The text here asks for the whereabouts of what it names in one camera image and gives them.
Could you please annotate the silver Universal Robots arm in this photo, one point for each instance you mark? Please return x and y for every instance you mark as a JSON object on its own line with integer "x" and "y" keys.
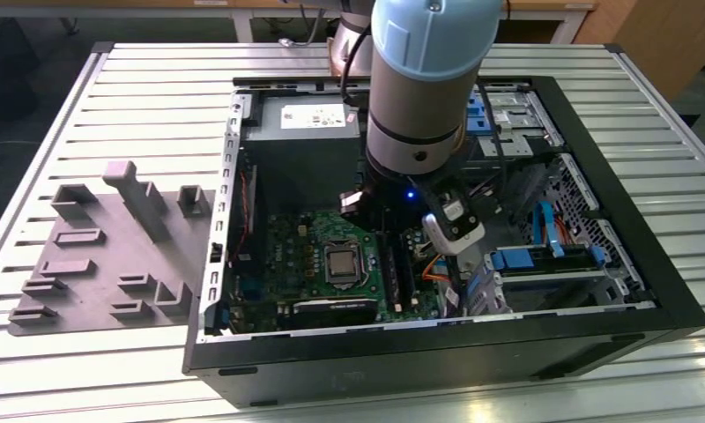
{"x": 423, "y": 88}

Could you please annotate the CPU socket with silver CPU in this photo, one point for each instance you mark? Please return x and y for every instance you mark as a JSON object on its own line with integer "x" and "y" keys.
{"x": 342, "y": 264}

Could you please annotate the grey power supply unit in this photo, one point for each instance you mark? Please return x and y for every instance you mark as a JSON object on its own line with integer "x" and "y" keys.
{"x": 294, "y": 176}

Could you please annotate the green Dell motherboard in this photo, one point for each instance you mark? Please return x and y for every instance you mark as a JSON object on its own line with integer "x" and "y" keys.
{"x": 288, "y": 229}

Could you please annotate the blue carrier with disk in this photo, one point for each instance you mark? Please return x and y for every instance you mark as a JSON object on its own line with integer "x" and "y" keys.
{"x": 514, "y": 260}

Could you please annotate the blue plastic drive carrier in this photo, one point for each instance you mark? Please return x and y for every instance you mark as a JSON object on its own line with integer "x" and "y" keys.
{"x": 478, "y": 116}

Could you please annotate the grey metal disk bay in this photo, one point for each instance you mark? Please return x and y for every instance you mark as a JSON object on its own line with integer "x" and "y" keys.
{"x": 559, "y": 275}
{"x": 523, "y": 145}

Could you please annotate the black graphics card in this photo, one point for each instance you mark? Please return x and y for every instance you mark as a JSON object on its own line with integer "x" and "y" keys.
{"x": 330, "y": 310}

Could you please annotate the blue board connector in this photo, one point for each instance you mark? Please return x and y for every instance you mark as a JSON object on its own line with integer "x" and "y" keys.
{"x": 252, "y": 288}

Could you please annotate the black open PC case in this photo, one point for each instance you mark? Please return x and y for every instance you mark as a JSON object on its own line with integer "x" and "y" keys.
{"x": 388, "y": 365}

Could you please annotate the grey parts rack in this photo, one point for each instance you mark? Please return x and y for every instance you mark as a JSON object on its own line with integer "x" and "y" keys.
{"x": 112, "y": 255}

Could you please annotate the wooden desk white legs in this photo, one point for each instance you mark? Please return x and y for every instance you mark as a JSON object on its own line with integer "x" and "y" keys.
{"x": 540, "y": 8}

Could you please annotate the wooden cabinet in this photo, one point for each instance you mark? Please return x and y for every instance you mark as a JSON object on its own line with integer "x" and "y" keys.
{"x": 670, "y": 44}

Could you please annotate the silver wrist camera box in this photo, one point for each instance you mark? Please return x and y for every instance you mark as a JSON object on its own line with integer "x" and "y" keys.
{"x": 455, "y": 235}

